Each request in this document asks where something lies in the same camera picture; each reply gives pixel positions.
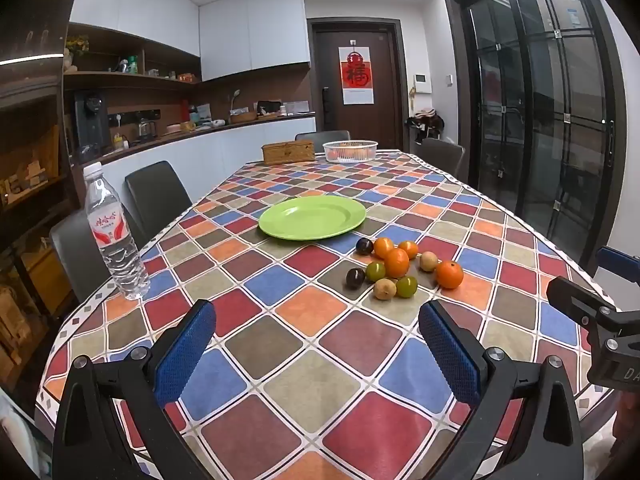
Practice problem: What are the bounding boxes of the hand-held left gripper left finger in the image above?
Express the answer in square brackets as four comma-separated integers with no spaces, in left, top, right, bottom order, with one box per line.
[51,299,218,480]

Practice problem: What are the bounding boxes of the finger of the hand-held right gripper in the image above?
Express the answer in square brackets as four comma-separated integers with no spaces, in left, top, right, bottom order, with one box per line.
[596,246,640,286]
[546,276,640,361]

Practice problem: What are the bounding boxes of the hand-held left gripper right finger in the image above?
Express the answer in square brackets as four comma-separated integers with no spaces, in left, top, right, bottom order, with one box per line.
[418,300,586,480]

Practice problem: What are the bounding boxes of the green plate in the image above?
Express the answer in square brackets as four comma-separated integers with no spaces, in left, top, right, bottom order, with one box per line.
[258,195,368,241]

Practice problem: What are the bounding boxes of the dark shoulder bag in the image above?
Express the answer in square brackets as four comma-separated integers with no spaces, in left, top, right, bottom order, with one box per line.
[406,109,446,142]

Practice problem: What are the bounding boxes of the clear water bottle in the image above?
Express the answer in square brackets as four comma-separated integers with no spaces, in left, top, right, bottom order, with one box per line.
[82,162,151,302]

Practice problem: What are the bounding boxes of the grey dining chair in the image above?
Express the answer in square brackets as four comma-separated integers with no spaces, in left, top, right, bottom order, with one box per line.
[49,208,146,303]
[295,130,352,142]
[124,161,193,246]
[416,138,466,178]

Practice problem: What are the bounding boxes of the black framed glass door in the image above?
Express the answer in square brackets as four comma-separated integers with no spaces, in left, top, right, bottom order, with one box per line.
[445,0,628,273]

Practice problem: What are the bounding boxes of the white counter cabinet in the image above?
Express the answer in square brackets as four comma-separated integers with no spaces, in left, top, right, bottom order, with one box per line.
[70,115,318,196]

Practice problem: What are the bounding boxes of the wicker box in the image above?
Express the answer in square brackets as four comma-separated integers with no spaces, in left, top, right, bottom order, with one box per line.
[261,141,316,166]

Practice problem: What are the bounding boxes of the white plastic basket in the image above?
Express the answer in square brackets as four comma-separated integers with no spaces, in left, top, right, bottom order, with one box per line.
[322,140,378,163]

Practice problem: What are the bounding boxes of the wooden display cabinet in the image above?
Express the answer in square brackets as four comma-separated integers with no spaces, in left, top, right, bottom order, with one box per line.
[0,0,91,396]

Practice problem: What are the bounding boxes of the black coffee machine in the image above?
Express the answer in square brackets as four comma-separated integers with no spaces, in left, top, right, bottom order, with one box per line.
[74,89,112,153]

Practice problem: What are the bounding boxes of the dark brown door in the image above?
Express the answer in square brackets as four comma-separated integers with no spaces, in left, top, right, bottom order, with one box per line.
[306,17,408,151]

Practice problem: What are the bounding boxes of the white upper cabinets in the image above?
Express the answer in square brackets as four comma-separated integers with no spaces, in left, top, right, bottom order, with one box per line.
[70,0,312,83]

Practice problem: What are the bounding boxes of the wooden wall shelf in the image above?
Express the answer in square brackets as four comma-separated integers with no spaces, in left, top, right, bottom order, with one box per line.
[62,22,203,93]

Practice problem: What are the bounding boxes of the red wall calendar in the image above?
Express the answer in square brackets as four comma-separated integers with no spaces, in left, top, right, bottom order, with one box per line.
[338,46,375,106]

